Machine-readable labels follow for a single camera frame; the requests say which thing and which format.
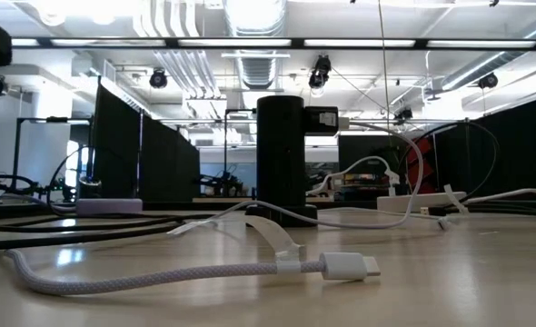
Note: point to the black power tower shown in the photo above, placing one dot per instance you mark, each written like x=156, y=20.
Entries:
x=279, y=154

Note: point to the black USB wall charger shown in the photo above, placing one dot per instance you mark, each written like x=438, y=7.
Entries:
x=313, y=122

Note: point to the background black robot arm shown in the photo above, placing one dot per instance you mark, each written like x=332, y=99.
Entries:
x=222, y=184

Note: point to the white LED strip light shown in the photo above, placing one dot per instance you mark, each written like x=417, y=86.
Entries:
x=109, y=42
x=25, y=42
x=477, y=43
x=236, y=42
x=359, y=42

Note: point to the electronics with green light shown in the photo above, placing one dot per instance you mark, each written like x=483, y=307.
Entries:
x=61, y=186

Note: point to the black curtain partition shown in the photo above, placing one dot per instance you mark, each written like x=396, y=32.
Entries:
x=116, y=150
x=170, y=163
x=518, y=150

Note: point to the lavender round charger puck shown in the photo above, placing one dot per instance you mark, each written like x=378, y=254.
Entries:
x=109, y=207

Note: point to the black monitor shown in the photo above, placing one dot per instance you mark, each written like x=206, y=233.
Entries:
x=363, y=150

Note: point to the red tool cabinet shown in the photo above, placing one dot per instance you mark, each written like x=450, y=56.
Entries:
x=420, y=159

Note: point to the white power strip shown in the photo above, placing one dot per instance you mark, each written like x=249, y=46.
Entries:
x=422, y=202

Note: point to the black stand frame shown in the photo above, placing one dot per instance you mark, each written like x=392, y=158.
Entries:
x=225, y=145
x=52, y=119

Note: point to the silver spiral ventilation duct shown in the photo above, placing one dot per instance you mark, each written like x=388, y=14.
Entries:
x=256, y=68

